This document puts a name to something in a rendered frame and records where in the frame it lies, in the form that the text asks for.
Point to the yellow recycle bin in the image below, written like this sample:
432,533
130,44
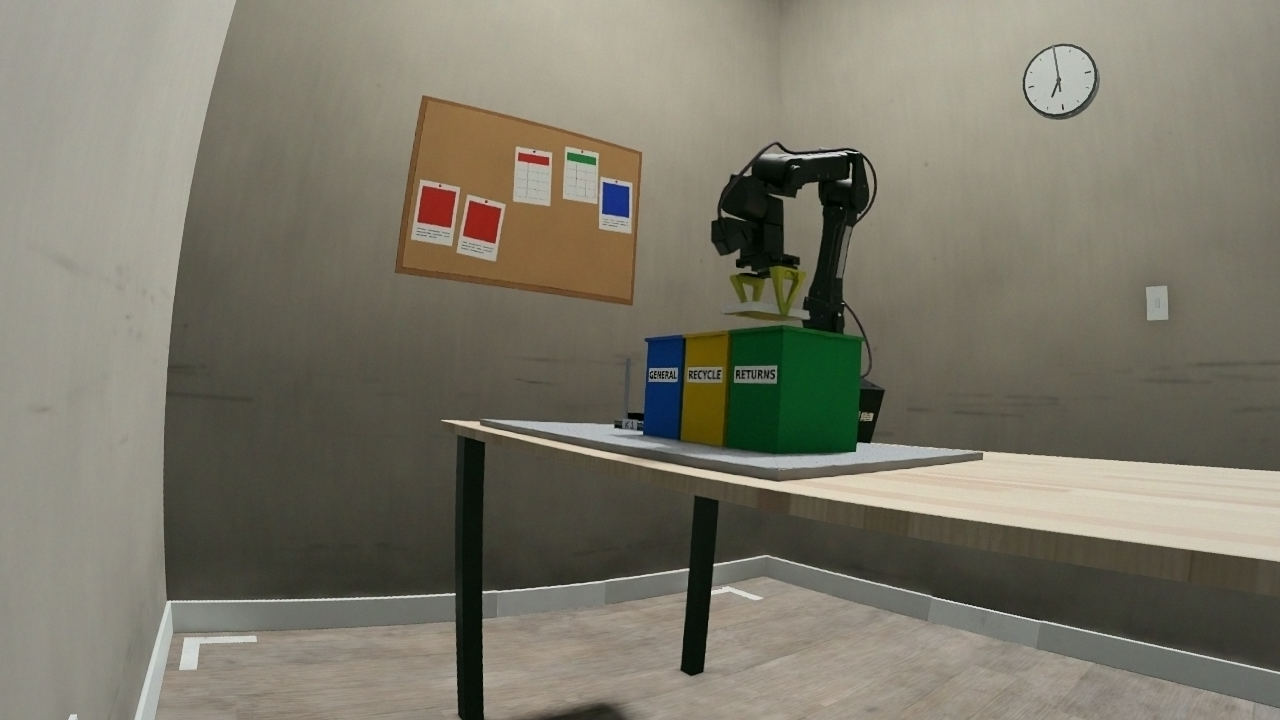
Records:
706,387

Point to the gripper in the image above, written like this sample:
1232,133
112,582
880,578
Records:
764,264

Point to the green bin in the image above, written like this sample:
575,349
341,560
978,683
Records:
794,390

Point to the white well plate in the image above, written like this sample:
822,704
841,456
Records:
768,313

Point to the blue general waste bin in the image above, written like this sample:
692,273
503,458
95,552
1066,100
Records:
664,386

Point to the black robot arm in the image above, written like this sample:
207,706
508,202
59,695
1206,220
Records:
747,200

